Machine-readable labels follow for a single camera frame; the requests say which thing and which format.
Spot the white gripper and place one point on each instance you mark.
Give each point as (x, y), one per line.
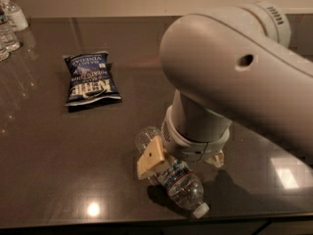
(191, 146)

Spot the clear plastic water bottle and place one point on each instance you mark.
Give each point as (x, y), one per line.
(181, 185)

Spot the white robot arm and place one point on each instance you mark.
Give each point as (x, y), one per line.
(227, 65)

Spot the clear water bottle red label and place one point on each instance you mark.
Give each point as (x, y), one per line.
(7, 36)

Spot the clear bottle at left edge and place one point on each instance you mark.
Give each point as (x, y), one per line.
(4, 54)

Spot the white pump dispenser bottle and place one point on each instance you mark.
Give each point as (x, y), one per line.
(15, 15)

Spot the blue Kettle chips bag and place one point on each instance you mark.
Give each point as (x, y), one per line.
(90, 79)

